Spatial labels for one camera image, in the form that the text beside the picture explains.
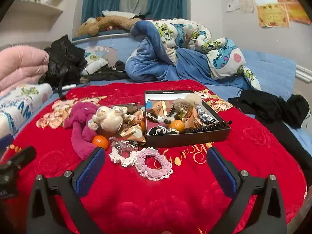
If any blue white scrunchie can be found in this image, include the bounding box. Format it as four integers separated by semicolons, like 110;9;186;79
195;105;210;125

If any clear bead bracelet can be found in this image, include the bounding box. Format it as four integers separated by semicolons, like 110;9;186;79
110;136;140;152

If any black ribbed hair clip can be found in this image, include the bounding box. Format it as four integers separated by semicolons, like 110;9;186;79
184;121;231;134

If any beige furry hair clip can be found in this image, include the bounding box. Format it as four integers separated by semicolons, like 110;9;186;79
174;94;203;111

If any black lace garment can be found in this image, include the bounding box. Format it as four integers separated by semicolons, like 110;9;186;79
80;61;128;82

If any small white certificate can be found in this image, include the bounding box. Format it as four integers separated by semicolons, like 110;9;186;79
227;0;240;12

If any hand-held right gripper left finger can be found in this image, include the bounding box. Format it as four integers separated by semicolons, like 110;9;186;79
26;147;106;234

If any small cartoon pillow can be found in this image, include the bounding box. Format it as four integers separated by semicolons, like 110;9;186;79
83;46;109;75

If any white printed pillow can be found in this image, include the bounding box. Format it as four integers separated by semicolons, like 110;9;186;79
0;83;54;137

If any black gift box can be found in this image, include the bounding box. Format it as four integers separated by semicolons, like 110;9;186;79
144;90;231;149

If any blue cartoon blanket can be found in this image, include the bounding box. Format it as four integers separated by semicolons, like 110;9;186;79
125;18;262;90

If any yellow certificate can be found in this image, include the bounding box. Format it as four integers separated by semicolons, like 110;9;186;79
257;4;290;28

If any cream certificate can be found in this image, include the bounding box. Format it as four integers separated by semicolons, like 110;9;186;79
240;0;254;13

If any white lace scrunchie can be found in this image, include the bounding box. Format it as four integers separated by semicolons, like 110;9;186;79
109;141;139;168

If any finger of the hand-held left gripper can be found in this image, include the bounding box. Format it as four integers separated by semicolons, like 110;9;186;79
0;135;14;153
0;146;37;173

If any brown teddy bear plush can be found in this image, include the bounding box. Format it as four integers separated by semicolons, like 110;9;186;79
75;15;142;37

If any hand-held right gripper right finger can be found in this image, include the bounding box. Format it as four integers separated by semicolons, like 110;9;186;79
207;147;287;234

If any pink crochet scrunchie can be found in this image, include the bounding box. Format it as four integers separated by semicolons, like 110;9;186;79
135;148;173;181

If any pink quilt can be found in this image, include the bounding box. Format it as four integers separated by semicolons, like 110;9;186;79
0;46;50;95

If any black cloth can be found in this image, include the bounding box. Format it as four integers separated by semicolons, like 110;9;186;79
228;89;310;129

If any red printed blanket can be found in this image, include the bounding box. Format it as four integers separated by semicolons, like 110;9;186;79
7;79;308;234

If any black puffer jacket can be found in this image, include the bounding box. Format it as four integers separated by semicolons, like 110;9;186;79
39;35;87;88

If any magenta plush toy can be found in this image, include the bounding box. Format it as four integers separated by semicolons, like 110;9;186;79
64;102;103;160

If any white long plush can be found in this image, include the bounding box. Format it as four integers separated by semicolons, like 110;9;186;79
102;10;137;19

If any white bed frame rail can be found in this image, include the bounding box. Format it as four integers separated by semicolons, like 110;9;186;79
295;63;312;83

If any cream plush toy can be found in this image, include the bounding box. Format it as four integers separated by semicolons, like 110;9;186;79
88;105;128;133

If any tangerine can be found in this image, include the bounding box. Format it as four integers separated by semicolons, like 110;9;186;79
92;135;109;150
169;120;185;134

